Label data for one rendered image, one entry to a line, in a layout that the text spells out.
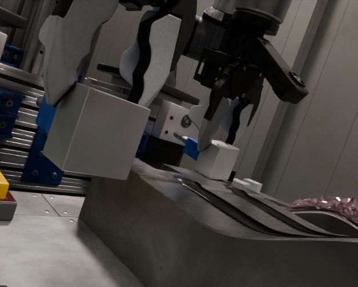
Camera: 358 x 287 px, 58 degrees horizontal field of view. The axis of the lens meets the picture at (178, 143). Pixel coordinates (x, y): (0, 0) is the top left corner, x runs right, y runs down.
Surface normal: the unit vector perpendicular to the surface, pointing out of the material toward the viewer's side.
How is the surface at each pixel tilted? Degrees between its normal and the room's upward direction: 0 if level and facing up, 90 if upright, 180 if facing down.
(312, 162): 90
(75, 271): 0
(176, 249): 90
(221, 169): 97
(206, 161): 98
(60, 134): 90
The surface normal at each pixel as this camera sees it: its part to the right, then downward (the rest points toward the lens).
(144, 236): -0.69, -0.20
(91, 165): 0.65, 0.27
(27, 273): 0.33, -0.94
